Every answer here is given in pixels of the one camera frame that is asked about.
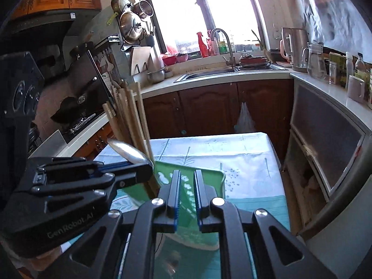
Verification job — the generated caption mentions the red pan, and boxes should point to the red pan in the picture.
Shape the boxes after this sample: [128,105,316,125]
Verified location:
[238,55,271,71]

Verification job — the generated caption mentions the grey refrigerator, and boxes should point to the grey refrigerator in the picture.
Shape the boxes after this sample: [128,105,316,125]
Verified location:
[299,128,372,279]

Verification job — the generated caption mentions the steel faucet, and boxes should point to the steel faucet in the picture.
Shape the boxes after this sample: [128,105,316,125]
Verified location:
[210,28,236,68]

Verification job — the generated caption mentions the clear plastic bottle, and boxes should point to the clear plastic bottle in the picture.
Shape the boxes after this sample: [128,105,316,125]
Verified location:
[355,53,367,78]

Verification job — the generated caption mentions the red spray bottle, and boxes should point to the red spray bottle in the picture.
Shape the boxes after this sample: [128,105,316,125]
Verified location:
[196,32,209,58]

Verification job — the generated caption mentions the kitchen window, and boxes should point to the kitchen window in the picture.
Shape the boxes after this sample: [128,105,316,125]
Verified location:
[139,0,263,56]

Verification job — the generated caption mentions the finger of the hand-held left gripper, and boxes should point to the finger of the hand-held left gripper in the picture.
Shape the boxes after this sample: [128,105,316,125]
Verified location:
[30,163,154,196]
[28,156,132,175]

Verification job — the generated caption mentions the white plastic bag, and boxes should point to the white plastic bag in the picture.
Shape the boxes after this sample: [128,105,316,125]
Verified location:
[234,102,256,133]

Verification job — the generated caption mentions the hanging steel pot lid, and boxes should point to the hanging steel pot lid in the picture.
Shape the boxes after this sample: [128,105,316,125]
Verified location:
[119,11,143,43]

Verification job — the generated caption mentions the glass pitcher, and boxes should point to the glass pitcher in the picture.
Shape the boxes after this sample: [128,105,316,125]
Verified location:
[302,42,328,81]

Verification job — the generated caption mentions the black range hood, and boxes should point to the black range hood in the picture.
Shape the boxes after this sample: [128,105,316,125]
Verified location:
[0,8,101,37]

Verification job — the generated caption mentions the white cutting board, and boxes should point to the white cutting board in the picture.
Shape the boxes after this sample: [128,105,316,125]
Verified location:
[129,46,155,76]

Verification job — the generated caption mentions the white mug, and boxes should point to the white mug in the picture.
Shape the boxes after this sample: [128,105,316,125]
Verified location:
[347,75,365,103]

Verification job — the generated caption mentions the floral teal tablecloth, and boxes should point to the floral teal tablecloth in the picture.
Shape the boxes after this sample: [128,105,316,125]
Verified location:
[93,132,291,279]

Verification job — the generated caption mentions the steel sink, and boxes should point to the steel sink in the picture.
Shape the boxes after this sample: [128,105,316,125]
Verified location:
[174,68,242,83]

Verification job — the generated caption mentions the wooden lower cabinets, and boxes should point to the wooden lower cabinets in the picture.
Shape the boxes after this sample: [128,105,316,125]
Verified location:
[65,80,295,163]

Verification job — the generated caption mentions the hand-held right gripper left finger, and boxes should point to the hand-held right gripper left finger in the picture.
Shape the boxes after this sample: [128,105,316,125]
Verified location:
[38,169,181,279]

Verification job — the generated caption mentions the foil wall covering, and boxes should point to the foil wall covering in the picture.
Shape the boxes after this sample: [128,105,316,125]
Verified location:
[299,0,372,51]

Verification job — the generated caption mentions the green packaged box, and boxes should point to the green packaged box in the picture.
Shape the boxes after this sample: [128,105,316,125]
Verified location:
[329,53,346,85]

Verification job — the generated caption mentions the brown wooden chopstick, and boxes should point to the brown wooden chopstick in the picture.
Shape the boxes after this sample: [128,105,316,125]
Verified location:
[122,89,147,157]
[116,91,143,154]

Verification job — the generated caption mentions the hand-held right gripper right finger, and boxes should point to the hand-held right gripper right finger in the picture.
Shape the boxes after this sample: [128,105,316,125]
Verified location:
[194,169,339,279]

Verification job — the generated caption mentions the steel bowl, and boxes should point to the steel bowl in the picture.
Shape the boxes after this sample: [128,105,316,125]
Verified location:
[147,69,166,83]

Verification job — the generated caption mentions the steel sheet panel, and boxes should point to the steel sheet panel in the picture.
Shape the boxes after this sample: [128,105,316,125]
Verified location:
[28,129,68,158]

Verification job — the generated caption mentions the shiny steel spoon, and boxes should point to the shiny steel spoon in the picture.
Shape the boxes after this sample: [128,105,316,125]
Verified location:
[107,139,155,169]

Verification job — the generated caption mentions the white cap bottle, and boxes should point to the white cap bottle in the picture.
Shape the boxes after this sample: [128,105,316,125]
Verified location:
[345,52,354,89]

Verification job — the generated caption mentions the hanging white spatula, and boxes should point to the hanging white spatula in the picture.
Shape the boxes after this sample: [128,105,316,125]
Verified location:
[100,55,117,85]

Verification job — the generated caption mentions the steel electric kettle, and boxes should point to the steel electric kettle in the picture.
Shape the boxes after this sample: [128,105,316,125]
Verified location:
[280,27,309,73]

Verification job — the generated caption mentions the black wok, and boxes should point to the black wok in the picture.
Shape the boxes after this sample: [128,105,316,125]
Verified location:
[50,77,98,123]

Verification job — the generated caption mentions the hanging steel pot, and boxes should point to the hanging steel pot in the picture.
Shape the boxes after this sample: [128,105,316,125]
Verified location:
[133,0,154,20]

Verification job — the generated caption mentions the hanging brass pot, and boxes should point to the hanging brass pot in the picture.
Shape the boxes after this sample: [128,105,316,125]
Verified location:
[111,0,132,14]

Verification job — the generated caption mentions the green utensil holder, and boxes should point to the green utensil holder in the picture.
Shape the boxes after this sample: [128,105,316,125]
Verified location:
[115,160,226,252]

